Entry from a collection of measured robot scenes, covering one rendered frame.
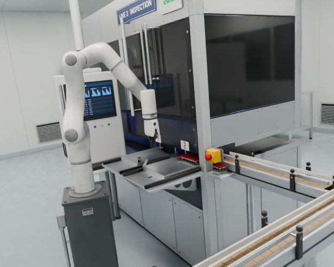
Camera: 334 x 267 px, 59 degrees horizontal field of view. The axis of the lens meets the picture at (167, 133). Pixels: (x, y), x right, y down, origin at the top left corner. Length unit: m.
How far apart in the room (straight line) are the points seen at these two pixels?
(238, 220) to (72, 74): 1.43
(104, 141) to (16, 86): 4.58
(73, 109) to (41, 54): 5.43
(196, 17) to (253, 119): 0.78
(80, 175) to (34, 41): 5.53
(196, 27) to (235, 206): 1.19
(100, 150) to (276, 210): 1.50
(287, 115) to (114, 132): 1.40
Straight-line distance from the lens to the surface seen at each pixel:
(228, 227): 2.13
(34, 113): 6.99
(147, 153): 2.33
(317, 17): 6.61
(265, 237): 1.11
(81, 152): 1.72
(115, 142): 2.57
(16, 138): 7.00
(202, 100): 1.73
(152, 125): 1.64
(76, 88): 1.65
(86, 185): 1.76
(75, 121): 1.64
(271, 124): 2.22
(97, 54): 1.64
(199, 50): 1.72
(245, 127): 2.01
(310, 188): 1.52
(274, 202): 2.44
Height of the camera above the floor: 1.52
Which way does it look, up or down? 12 degrees down
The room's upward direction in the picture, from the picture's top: 5 degrees counter-clockwise
